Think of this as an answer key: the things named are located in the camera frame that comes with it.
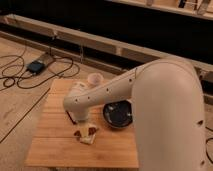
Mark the dark ceramic bowl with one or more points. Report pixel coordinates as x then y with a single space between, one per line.
118 114

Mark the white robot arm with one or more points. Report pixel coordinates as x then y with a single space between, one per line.
168 112

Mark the hot dog in bun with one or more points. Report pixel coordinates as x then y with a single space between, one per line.
86 133

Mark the wooden bamboo table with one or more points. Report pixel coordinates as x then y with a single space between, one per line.
54 144

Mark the long wooden beam frame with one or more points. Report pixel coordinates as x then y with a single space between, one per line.
57 33

